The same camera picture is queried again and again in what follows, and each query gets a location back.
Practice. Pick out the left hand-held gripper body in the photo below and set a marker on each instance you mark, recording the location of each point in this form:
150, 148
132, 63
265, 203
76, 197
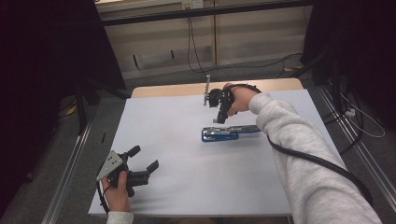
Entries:
109, 164

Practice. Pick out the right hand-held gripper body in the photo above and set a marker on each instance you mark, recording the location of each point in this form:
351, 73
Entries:
215, 98

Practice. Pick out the blue stapler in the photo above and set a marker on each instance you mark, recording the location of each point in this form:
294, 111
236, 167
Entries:
224, 133

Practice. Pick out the person's right hand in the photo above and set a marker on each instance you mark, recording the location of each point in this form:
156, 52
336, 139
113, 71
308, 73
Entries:
241, 99

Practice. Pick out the person's left hand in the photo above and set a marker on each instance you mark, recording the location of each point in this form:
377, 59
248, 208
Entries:
117, 196

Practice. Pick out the white table sheet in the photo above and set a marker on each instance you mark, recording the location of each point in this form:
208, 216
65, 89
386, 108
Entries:
174, 155

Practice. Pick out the black metal stand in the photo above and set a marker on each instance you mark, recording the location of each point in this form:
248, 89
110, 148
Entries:
81, 109

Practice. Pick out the black horizontal bar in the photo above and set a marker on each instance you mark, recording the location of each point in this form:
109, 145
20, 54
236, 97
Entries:
202, 12

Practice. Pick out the black curtain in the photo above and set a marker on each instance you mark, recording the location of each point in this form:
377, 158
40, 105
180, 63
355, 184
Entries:
46, 62
358, 46

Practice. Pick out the white power strip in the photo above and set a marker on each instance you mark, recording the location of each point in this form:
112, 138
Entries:
350, 112

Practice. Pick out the aluminium floor rail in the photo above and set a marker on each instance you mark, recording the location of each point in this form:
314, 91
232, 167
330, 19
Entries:
67, 174
367, 158

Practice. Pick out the white wall socket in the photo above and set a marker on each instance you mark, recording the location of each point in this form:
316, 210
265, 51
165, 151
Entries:
193, 3

